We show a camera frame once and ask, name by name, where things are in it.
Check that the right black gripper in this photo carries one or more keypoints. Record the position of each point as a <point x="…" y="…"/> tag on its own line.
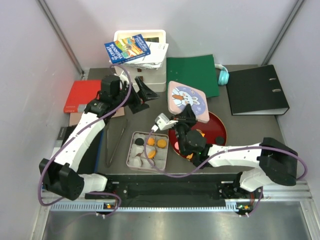
<point x="187" y="116"/>

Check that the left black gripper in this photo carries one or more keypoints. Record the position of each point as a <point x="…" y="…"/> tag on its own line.
<point x="147" y="94"/>

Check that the silver tin lid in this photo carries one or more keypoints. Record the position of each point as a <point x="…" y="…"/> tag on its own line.
<point x="180" y="95"/>

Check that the orange round waffle cookie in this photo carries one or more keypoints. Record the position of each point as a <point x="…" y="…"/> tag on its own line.
<point x="161" y="143"/>

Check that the black round cookie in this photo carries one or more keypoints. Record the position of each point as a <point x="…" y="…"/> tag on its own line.
<point x="139" y="141"/>
<point x="219" y="140"/>

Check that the orange flower cookie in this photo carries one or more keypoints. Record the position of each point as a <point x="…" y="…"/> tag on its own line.
<point x="189" y="157"/>
<point x="151" y="141"/>

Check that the metal tongs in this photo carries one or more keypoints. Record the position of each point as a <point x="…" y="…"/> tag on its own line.
<point x="114" y="132"/>

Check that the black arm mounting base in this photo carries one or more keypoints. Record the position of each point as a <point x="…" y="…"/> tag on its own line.
<point x="213" y="186"/>

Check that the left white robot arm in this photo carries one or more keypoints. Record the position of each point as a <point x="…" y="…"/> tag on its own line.
<point x="59" y="174"/>

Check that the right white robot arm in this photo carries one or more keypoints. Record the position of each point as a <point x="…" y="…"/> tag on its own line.
<point x="270" y="161"/>

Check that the white stacked drawer boxes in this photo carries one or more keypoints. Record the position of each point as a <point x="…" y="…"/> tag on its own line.
<point x="155" y="79"/>

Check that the orange fish cookie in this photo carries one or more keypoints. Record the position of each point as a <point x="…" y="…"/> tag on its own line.
<point x="202" y="134"/>

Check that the pink round cookie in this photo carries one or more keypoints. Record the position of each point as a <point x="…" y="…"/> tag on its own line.
<point x="176" y="145"/>

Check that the red round tray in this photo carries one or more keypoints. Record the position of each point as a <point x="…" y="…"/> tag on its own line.
<point x="212" y="129"/>

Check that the cookie tin with paper cups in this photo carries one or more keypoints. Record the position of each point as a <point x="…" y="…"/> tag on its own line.
<point x="137" y="155"/>

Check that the green binder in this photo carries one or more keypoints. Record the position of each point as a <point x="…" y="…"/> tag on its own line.
<point x="198" y="72"/>

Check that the white spiral notebook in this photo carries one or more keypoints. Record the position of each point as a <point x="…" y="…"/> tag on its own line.
<point x="154" y="60"/>

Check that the blue paperback book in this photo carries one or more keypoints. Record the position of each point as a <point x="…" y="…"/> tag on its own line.
<point x="127" y="49"/>

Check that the teal headphones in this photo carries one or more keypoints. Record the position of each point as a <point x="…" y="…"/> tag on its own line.
<point x="223" y="74"/>

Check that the red binder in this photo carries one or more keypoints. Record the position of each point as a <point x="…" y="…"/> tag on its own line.
<point x="81" y="93"/>

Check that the brown cardboard folder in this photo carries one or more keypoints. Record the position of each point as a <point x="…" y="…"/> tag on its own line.
<point x="75" y="117"/>

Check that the black lever arch binder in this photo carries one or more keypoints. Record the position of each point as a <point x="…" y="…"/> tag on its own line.
<point x="256" y="91"/>

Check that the aluminium frame rail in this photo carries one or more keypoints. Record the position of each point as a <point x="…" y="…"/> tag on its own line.
<point x="276" y="192"/>

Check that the white slotted cable duct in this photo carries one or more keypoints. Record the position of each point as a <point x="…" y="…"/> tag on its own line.
<point x="101" y="206"/>

